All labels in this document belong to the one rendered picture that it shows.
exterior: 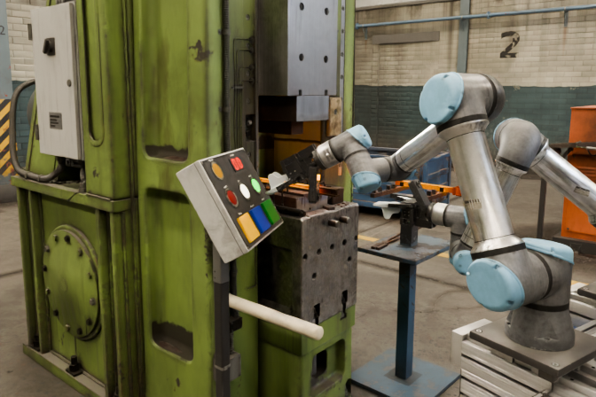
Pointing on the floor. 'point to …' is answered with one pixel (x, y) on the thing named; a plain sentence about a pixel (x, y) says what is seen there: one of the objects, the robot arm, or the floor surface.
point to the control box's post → (221, 323)
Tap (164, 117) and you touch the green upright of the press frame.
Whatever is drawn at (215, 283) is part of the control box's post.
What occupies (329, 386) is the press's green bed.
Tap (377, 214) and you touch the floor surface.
